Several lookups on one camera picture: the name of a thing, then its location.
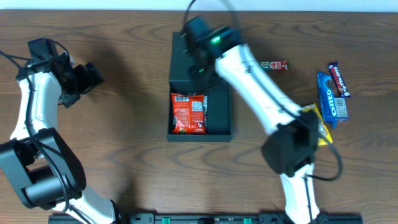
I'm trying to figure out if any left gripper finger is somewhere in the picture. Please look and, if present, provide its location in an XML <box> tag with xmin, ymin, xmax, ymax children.
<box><xmin>73</xmin><ymin>64</ymin><xmax>93</xmax><ymax>93</ymax></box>
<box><xmin>85</xmin><ymin>62</ymin><xmax>104</xmax><ymax>90</ymax></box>

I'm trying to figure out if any black rectangular box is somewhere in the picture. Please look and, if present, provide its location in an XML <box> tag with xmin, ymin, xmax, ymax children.
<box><xmin>166</xmin><ymin>32</ymin><xmax>233</xmax><ymax>142</ymax></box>

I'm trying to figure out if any red snack packet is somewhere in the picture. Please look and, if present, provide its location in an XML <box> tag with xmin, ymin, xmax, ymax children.
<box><xmin>170</xmin><ymin>92</ymin><xmax>208</xmax><ymax>135</ymax></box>

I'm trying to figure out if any green red KitKat bar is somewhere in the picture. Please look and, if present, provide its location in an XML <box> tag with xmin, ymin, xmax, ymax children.
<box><xmin>258</xmin><ymin>60</ymin><xmax>290</xmax><ymax>70</ymax></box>

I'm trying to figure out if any Cadbury Dairy Milk bar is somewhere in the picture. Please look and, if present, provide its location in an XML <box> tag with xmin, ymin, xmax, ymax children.
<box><xmin>328</xmin><ymin>62</ymin><xmax>351</xmax><ymax>98</ymax></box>

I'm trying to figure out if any yellow sunflower seed packet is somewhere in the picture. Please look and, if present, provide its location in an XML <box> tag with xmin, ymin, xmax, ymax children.
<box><xmin>302</xmin><ymin>103</ymin><xmax>333</xmax><ymax>143</ymax></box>

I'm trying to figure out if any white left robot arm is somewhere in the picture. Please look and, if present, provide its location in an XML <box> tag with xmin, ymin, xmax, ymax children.
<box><xmin>1</xmin><ymin>53</ymin><xmax>121</xmax><ymax>223</ymax></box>

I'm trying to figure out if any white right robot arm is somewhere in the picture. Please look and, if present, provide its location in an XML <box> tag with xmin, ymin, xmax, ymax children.
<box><xmin>183</xmin><ymin>25</ymin><xmax>320</xmax><ymax>223</ymax></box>

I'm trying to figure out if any blue Oreo packet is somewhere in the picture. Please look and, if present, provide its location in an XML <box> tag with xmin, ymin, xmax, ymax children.
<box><xmin>317</xmin><ymin>72</ymin><xmax>348</xmax><ymax>128</ymax></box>

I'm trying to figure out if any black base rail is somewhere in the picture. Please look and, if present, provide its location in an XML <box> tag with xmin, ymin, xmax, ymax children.
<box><xmin>48</xmin><ymin>213</ymin><xmax>364</xmax><ymax>224</ymax></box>

